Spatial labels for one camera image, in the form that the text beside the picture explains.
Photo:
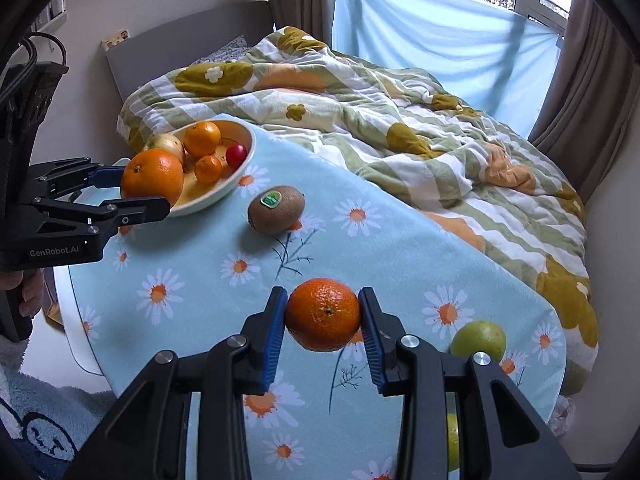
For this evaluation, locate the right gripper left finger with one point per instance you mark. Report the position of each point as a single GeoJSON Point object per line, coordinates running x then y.
{"type": "Point", "coordinates": [144, 435]}

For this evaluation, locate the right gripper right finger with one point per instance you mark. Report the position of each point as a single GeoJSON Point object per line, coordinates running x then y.
{"type": "Point", "coordinates": [501, 435]}

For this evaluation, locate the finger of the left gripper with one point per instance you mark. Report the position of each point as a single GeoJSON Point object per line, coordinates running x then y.
{"type": "Point", "coordinates": [65, 176]}
{"type": "Point", "coordinates": [69, 224]}

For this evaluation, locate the green apple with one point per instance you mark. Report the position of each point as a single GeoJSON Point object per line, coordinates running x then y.
{"type": "Point", "coordinates": [453, 446]}
{"type": "Point", "coordinates": [479, 336]}

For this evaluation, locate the large orange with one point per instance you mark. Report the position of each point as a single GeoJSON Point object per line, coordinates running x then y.
{"type": "Point", "coordinates": [153, 173]}

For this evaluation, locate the small mandarin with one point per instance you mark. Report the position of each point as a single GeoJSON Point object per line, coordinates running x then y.
{"type": "Point", "coordinates": [322, 315]}
{"type": "Point", "coordinates": [208, 169]}

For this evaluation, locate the red cherry tomato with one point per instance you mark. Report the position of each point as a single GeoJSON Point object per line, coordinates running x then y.
{"type": "Point", "coordinates": [236, 155]}

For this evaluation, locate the brown kiwi with sticker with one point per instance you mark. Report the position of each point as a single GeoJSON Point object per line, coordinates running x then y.
{"type": "Point", "coordinates": [276, 210]}

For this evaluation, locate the person's left hand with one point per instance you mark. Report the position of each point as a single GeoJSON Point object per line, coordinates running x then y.
{"type": "Point", "coordinates": [30, 285]}

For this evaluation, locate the light blue daisy tablecloth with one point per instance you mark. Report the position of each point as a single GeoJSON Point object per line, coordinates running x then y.
{"type": "Point", "coordinates": [184, 284]}

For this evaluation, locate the cream duck print bowl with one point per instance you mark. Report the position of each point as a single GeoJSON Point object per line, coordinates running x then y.
{"type": "Point", "coordinates": [196, 196]}

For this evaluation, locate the grey bed headboard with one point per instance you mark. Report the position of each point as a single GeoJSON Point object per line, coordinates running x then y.
{"type": "Point", "coordinates": [175, 44]}

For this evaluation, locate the white plastic bag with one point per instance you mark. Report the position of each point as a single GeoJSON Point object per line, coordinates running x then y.
{"type": "Point", "coordinates": [562, 416]}

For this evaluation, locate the green striped floral quilt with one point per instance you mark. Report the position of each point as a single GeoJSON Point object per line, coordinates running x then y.
{"type": "Point", "coordinates": [400, 130]}

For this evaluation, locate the light blue window cloth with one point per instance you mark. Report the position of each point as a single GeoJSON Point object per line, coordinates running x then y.
{"type": "Point", "coordinates": [493, 59]}

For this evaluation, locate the right brown curtain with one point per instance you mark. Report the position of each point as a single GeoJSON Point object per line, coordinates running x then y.
{"type": "Point", "coordinates": [584, 118]}

